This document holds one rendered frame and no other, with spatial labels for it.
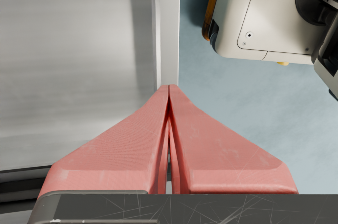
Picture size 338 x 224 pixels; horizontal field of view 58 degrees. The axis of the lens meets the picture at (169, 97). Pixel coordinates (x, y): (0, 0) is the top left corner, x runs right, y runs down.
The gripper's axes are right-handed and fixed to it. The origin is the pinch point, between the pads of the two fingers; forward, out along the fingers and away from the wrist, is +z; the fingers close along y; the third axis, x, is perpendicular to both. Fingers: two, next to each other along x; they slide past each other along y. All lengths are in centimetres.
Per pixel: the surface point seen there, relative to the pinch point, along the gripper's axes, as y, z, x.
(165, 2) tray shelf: 0.4, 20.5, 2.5
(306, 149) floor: -84, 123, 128
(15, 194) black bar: 20.3, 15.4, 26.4
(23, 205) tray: 19.5, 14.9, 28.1
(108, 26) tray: 6.1, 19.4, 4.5
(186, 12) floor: -7, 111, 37
